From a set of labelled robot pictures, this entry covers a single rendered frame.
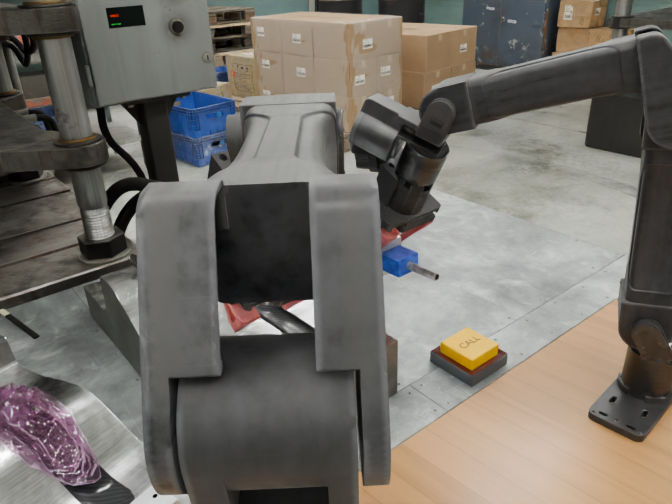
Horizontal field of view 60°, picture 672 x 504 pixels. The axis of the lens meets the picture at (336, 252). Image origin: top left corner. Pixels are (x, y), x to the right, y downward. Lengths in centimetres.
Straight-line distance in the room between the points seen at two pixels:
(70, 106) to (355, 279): 108
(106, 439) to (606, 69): 68
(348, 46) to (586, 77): 381
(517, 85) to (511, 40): 703
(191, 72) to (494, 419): 104
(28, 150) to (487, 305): 91
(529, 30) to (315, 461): 746
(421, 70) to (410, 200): 448
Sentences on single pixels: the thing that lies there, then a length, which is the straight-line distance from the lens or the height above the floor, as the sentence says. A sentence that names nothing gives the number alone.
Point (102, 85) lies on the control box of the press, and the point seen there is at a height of 112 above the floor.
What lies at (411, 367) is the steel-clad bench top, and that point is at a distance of 89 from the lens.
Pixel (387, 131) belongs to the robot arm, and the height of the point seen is 114.
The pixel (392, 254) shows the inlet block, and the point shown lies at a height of 94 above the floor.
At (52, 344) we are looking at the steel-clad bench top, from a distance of 107.
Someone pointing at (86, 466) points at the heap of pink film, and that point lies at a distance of 72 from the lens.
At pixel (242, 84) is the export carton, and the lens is 605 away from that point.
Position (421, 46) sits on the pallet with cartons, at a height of 66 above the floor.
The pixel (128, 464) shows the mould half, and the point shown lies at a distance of 72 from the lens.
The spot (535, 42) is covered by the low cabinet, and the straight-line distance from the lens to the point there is 759.
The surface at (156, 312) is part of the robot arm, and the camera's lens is 23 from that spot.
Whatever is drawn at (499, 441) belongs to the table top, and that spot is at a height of 80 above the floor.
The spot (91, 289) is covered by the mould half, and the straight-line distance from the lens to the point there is 108.
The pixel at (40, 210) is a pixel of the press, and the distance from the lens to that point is 172.
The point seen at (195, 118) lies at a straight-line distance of 440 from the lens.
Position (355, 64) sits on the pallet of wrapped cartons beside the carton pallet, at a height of 64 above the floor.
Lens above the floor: 134
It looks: 27 degrees down
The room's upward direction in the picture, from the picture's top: 2 degrees counter-clockwise
